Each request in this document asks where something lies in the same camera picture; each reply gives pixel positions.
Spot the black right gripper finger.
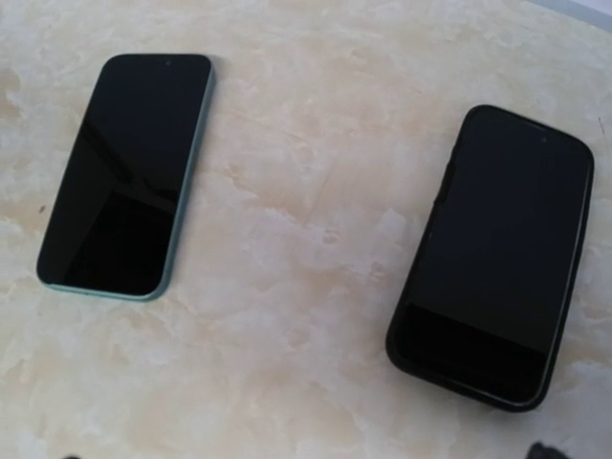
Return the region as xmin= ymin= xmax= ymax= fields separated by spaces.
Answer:
xmin=527 ymin=443 xmax=565 ymax=459

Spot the black phone case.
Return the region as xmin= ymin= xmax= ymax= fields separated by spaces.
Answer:
xmin=385 ymin=104 xmax=595 ymax=412

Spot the green-edged black smartphone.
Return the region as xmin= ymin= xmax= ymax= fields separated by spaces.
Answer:
xmin=36 ymin=54 xmax=215 ymax=301

